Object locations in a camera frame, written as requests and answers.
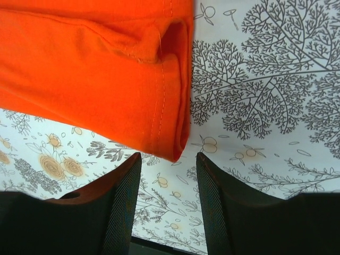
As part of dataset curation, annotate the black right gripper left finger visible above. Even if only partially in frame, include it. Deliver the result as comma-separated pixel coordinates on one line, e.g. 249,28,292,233
1,152,141,254

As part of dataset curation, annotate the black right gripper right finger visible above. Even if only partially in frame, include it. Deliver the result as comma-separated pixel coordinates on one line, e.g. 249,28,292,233
196,152,339,254

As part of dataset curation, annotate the orange t shirt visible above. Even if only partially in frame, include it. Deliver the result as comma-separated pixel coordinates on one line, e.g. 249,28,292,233
1,1,194,162

